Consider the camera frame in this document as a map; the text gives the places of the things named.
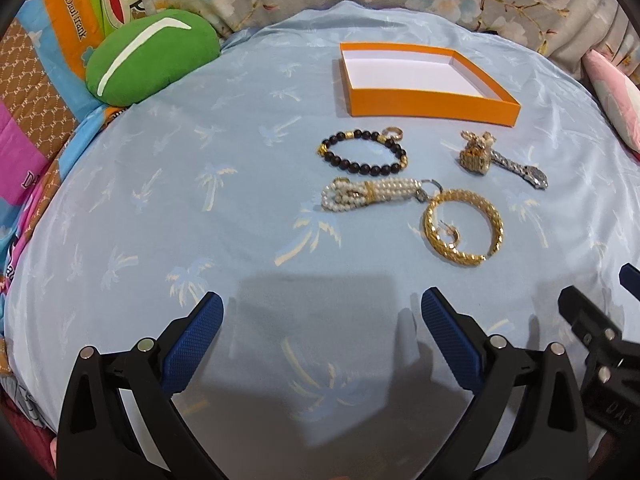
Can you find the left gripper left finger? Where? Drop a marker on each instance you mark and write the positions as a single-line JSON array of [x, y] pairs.
[[95, 436]]

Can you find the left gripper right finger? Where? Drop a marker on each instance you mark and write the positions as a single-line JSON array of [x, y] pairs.
[[548, 438]]

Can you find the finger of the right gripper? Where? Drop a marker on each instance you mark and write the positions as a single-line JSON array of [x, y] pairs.
[[630, 279], [610, 388]]

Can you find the small gold earring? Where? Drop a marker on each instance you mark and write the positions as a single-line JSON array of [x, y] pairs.
[[451, 234]]

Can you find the gold wrist watch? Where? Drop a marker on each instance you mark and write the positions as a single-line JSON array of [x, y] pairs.
[[476, 156]]

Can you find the gold braided bangle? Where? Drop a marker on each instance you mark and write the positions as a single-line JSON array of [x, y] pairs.
[[478, 221]]

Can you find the gold hoop earring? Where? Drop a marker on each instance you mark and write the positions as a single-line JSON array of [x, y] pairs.
[[393, 133]]

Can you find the pink white pillow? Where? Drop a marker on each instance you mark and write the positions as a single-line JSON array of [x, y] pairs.
[[618, 96]]

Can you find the orange shallow box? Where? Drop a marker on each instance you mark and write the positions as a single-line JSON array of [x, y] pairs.
[[408, 80]]

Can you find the light blue palm sheet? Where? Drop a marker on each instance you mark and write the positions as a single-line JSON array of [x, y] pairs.
[[323, 367]]

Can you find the colourful cartoon bedsheet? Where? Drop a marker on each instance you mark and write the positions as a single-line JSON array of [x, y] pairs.
[[48, 117]]

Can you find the green plush cushion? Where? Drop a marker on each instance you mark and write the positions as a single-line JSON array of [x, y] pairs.
[[148, 54]]

